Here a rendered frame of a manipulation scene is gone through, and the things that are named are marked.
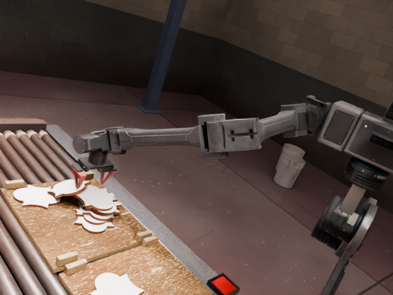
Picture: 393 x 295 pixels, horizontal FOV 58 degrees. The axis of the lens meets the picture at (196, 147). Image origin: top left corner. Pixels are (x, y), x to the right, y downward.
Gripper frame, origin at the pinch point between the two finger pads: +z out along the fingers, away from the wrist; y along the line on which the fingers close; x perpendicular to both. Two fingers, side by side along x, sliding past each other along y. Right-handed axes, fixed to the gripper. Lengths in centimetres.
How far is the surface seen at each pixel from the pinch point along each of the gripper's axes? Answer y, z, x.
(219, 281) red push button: -18, 7, 51
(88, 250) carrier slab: 11.7, 7.3, 21.6
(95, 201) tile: 1.8, 1.7, 7.3
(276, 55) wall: -506, -28, -235
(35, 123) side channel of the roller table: -11, 9, -63
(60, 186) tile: 6.0, 5.0, -7.6
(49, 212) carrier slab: 13.6, 8.1, 1.1
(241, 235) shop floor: -192, 101, -20
